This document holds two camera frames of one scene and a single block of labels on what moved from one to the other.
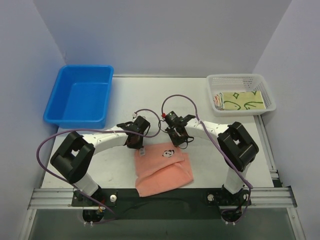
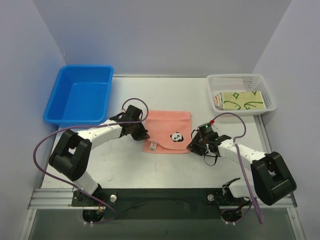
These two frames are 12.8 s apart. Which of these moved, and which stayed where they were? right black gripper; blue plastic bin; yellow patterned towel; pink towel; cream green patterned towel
Moved: pink towel; right black gripper
Stayed: cream green patterned towel; blue plastic bin; yellow patterned towel
